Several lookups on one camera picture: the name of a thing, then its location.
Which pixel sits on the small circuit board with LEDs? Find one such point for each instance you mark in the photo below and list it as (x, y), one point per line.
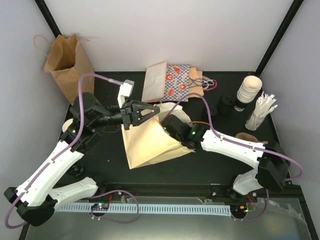
(100, 207)

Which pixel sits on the light blue slotted cable duct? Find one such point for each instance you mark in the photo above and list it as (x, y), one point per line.
(164, 209)

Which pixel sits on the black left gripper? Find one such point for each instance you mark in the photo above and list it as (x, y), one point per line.
(131, 109)

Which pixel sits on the glass of wrapped stirrers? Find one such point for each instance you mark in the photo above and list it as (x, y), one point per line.
(264, 105)

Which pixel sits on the black left frame post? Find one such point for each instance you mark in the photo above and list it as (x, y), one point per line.
(48, 17)

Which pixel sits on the stack of white paper cups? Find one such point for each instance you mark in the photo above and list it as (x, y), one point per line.
(247, 92)

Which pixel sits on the white flat paper bag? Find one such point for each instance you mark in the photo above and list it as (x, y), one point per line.
(154, 83)

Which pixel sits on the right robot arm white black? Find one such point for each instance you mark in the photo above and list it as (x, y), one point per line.
(268, 168)

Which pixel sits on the cream paper bag with handles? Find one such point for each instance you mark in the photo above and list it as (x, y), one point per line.
(149, 144)

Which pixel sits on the brown flat paper bag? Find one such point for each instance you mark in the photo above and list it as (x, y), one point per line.
(195, 83)

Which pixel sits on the black right frame post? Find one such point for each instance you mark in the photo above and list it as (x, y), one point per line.
(286, 22)

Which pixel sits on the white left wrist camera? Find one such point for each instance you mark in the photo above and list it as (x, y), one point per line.
(125, 91)

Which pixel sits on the tall black lid stack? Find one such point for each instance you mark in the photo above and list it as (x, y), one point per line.
(226, 105)

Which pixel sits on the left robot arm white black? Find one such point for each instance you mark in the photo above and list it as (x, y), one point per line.
(37, 199)

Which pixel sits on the black frame post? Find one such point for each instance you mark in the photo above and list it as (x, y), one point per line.
(48, 17)
(286, 22)

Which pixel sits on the standing brown paper bag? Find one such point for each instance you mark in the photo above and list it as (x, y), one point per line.
(66, 61)

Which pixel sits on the blue checkered paper bag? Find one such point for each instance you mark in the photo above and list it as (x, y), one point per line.
(176, 82)

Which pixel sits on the left stack of paper cups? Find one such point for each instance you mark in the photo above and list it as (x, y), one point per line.
(66, 124)

